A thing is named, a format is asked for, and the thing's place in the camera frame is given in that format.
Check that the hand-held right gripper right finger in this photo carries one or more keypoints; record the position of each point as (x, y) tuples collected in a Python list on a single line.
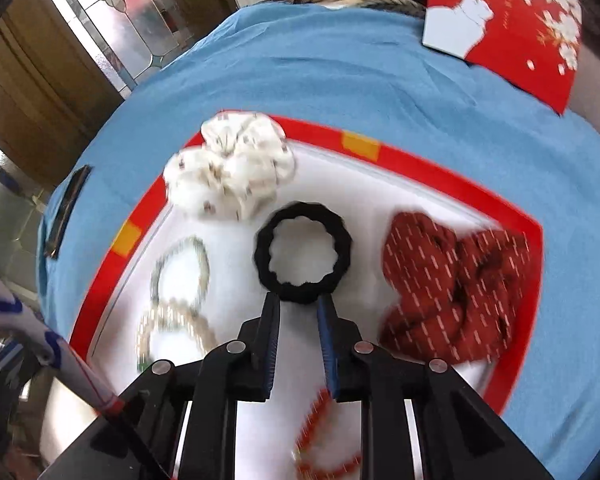
[(327, 350)]

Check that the red-rimmed white box tray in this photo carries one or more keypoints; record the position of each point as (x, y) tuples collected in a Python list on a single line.
[(360, 200)]

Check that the black rectangular hair clip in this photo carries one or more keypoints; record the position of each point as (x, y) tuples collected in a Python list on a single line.
[(67, 210)]

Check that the blue blanket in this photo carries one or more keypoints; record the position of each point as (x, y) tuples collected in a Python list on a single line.
[(305, 70)]

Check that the red floral box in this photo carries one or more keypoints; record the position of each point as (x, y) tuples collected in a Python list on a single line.
[(525, 50)]

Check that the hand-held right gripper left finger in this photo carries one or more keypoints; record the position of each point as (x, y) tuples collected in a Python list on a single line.
[(270, 350)]

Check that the wooden door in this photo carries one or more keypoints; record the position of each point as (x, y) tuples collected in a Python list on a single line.
[(40, 110)]

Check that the leaded glass door panel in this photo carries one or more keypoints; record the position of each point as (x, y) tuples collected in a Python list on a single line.
[(130, 25)]

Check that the white cherry print scrunchie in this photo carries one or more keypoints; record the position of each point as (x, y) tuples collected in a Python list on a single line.
[(230, 170)]

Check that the red polka dot scrunchie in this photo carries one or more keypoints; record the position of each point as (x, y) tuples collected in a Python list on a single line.
[(445, 290)]

